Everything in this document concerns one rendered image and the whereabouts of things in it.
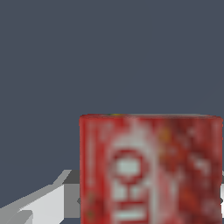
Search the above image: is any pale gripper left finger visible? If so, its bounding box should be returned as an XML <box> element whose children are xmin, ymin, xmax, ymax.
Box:
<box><xmin>0</xmin><ymin>169</ymin><xmax>81</xmax><ymax>224</ymax></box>

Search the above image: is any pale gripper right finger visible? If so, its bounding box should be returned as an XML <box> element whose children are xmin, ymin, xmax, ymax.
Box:
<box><xmin>220</xmin><ymin>170</ymin><xmax>224</xmax><ymax>224</ymax></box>

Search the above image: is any red can with white print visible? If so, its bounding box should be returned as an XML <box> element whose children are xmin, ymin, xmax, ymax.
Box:
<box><xmin>78</xmin><ymin>113</ymin><xmax>224</xmax><ymax>224</ymax></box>

